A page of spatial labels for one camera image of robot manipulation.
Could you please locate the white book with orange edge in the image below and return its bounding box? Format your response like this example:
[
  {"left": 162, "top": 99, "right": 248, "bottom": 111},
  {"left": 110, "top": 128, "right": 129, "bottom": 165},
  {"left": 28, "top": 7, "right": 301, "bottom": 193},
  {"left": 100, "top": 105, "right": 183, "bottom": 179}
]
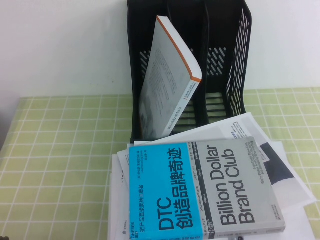
[{"left": 137, "top": 14, "right": 203, "bottom": 139}]

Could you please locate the blue grey book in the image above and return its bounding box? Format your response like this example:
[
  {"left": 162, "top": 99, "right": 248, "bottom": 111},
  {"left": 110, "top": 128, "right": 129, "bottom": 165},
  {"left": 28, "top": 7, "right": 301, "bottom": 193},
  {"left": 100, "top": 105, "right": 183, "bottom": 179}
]
[{"left": 127, "top": 136, "right": 287, "bottom": 240}]

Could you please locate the black mesh book holder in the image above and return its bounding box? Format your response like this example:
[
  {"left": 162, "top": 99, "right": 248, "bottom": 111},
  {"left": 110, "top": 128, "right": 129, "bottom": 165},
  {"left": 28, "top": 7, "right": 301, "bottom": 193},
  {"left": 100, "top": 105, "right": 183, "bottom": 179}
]
[{"left": 126, "top": 0, "right": 253, "bottom": 141}]

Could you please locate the white paper sheet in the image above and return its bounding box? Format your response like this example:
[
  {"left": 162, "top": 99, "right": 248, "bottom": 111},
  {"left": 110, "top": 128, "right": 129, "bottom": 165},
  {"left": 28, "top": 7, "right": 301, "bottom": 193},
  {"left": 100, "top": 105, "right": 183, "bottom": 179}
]
[{"left": 126, "top": 140, "right": 161, "bottom": 151}]

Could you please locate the magazine with man cover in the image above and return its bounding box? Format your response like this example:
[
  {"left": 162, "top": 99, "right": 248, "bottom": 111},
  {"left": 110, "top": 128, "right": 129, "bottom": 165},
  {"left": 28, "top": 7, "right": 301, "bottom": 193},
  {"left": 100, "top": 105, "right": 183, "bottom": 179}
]
[{"left": 109, "top": 141, "right": 320, "bottom": 240}]

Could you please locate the green checked tablecloth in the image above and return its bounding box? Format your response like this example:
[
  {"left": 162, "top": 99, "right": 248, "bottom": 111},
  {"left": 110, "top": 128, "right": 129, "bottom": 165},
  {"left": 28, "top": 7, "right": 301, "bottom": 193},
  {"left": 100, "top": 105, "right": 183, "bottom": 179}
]
[{"left": 0, "top": 87, "right": 320, "bottom": 240}]

